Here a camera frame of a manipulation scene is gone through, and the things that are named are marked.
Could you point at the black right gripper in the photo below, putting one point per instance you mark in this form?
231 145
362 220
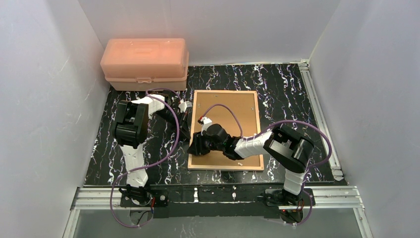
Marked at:
199 144

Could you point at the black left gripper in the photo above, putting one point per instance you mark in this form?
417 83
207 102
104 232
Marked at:
183 126

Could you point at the light wooden picture frame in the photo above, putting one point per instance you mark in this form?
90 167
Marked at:
226 131

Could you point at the brown cardboard backing board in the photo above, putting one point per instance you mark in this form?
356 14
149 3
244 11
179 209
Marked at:
229 128

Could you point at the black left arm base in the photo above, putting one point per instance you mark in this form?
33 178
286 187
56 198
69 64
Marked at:
143 196

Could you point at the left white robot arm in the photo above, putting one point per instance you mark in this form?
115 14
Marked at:
130 129

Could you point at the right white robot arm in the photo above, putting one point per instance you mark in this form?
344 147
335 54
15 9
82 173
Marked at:
289 148

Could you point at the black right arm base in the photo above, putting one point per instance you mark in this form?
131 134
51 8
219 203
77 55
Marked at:
281 197

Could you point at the pink plastic storage box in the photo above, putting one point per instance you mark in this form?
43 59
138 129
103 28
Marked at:
146 63

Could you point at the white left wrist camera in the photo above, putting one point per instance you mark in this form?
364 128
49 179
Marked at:
184 106

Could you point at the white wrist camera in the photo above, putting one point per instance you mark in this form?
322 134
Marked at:
205 122
184 106

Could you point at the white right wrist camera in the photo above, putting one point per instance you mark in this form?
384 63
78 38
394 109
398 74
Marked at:
205 122

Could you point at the aluminium right side rail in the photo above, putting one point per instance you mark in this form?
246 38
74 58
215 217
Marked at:
304 68

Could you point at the aluminium rail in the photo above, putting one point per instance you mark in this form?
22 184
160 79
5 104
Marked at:
103 198
304 68

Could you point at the aluminium front rail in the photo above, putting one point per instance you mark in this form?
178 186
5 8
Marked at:
103 198

